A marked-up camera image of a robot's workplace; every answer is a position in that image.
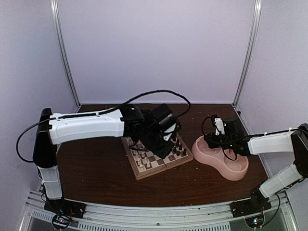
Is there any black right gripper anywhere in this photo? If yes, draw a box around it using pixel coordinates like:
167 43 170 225
204 132 235 150

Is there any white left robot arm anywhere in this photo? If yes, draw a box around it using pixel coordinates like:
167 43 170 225
33 103 181 214

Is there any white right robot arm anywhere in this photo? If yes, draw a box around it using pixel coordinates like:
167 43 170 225
201 115 308 213

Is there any dark chess pieces row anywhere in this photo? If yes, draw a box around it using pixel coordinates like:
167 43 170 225
171 138 188 158

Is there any wooden chess board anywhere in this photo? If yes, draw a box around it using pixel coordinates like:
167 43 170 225
122 135 193 180

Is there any right circuit board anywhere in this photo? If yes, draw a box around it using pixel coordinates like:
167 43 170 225
245 215 265 229

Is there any circuit board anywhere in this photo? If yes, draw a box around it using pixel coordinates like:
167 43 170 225
245 215 265 229
51 215 71 230

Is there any left circuit board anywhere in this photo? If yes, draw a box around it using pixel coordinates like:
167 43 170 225
51 215 71 230

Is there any pink double pet bowl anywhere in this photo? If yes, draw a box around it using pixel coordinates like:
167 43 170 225
192 136 249 181

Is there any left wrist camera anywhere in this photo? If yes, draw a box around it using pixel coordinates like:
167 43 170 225
162 124 181 141

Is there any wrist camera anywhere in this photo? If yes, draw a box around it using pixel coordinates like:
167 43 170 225
162 124 181 141
213 117 225 136

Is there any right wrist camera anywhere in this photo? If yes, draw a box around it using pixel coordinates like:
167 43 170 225
213 117 225 136

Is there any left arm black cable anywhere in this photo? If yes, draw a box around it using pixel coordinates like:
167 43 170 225
16 90 192 164

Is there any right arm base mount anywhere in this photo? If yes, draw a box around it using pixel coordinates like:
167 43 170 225
230 198 272 218

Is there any aluminium front rail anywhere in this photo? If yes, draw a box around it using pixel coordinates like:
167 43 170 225
19 190 299 231

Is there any right aluminium frame post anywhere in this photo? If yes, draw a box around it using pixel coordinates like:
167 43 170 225
232 0 262 108

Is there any aluminium frame post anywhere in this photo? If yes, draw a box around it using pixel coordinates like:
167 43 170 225
50 0 81 109
232 0 262 108

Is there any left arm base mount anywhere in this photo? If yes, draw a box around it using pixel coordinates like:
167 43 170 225
44 199 86 218

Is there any left aluminium frame post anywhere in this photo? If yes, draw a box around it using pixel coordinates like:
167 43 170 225
50 0 81 109

